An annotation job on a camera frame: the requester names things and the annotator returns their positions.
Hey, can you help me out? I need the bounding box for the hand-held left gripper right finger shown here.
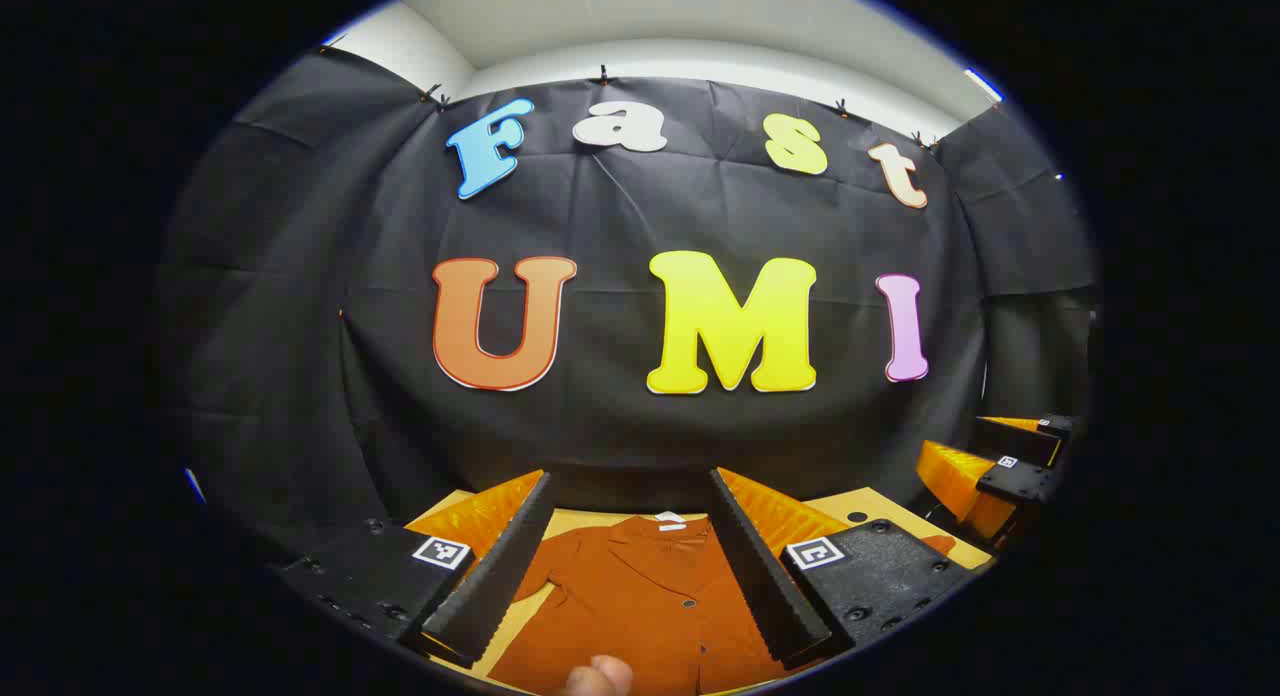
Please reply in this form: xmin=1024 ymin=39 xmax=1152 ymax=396
xmin=708 ymin=466 xmax=979 ymax=674

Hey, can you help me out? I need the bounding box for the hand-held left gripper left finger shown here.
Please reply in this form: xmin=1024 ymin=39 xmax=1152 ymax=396
xmin=272 ymin=469 xmax=554 ymax=669

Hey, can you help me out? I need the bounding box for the orange ribbed button shirt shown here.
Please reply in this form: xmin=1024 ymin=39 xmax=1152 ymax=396
xmin=487 ymin=513 xmax=958 ymax=696

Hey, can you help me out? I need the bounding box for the black backdrop cloth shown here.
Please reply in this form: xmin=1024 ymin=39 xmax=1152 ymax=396
xmin=155 ymin=44 xmax=1101 ymax=567

